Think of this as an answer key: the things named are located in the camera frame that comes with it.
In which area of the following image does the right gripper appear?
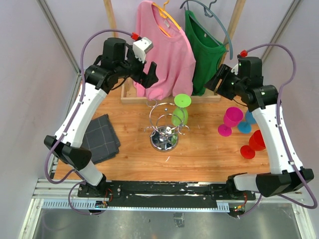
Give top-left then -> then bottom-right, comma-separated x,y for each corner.
203,64 -> 246,100

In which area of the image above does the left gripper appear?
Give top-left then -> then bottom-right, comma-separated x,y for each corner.
116,46 -> 159,88

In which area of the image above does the pink wine glass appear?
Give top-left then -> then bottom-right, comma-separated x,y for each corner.
217,107 -> 244,137

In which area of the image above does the green wine glass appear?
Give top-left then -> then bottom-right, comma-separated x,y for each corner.
171,94 -> 191,126

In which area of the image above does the blue wine glass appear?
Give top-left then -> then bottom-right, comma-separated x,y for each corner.
237,111 -> 256,134

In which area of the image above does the red wine glass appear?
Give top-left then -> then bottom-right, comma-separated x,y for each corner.
240,130 -> 266,159

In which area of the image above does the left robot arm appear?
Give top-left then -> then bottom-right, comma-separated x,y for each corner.
44,37 -> 158,197

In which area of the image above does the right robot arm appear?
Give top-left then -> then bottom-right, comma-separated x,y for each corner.
205,57 -> 314,199

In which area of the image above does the wooden clothes rack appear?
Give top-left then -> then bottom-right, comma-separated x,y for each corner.
103,0 -> 247,104

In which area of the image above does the chrome wine glass rack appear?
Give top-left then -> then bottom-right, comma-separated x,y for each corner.
144,99 -> 190,152

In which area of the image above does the green tank top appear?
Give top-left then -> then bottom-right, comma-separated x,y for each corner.
184,10 -> 226,96

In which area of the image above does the pink t-shirt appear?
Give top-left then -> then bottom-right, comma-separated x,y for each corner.
134,0 -> 195,100

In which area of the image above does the orange clothes hanger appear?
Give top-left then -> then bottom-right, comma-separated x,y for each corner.
152,0 -> 181,38

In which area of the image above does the dark grey checked cloth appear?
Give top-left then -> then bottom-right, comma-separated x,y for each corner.
81,114 -> 121,164

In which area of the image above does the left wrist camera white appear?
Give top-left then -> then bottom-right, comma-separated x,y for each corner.
131,32 -> 154,63

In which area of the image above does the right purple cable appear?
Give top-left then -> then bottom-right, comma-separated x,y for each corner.
234,43 -> 318,219

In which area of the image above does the purple cable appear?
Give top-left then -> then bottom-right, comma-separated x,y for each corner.
45,28 -> 135,216
234,43 -> 318,219

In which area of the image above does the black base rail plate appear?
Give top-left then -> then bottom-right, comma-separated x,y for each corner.
78,181 -> 256,206

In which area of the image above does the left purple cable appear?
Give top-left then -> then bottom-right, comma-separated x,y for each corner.
45,28 -> 135,216

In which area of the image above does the grey slotted cable duct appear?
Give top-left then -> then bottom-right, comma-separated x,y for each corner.
42,199 -> 230,213

